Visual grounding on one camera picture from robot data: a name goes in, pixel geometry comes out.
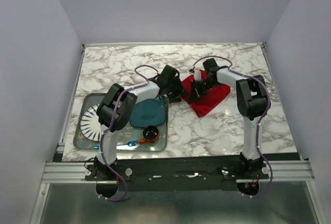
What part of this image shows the teal square plate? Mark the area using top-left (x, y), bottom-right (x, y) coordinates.
top-left (129, 98), bottom-right (166, 128)

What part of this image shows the blue handled utensil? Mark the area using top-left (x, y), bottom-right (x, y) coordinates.
top-left (93, 140), bottom-right (140, 150)

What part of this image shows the white blue striped plate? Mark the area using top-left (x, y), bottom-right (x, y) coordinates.
top-left (80, 104), bottom-right (101, 142)

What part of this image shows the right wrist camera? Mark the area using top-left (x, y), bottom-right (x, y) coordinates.
top-left (192, 58), bottom-right (220, 81)

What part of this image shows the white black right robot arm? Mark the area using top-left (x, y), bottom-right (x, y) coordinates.
top-left (189, 66), bottom-right (271, 178)

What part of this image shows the black mounting base plate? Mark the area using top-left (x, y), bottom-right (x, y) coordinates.
top-left (85, 155), bottom-right (268, 191)

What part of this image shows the brown ceramic cup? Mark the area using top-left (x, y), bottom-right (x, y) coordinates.
top-left (139, 125), bottom-right (160, 145)

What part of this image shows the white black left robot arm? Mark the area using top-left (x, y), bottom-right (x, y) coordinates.
top-left (94, 65), bottom-right (185, 180)

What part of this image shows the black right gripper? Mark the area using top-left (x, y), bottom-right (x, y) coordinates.
top-left (188, 78), bottom-right (219, 104)

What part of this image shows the glass rectangular tray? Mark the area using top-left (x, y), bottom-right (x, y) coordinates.
top-left (73, 93), bottom-right (169, 152)

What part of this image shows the aluminium frame rail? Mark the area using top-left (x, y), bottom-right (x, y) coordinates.
top-left (41, 160), bottom-right (315, 184)

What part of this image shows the red cloth napkin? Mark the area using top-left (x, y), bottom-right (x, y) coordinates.
top-left (181, 85), bottom-right (231, 117)

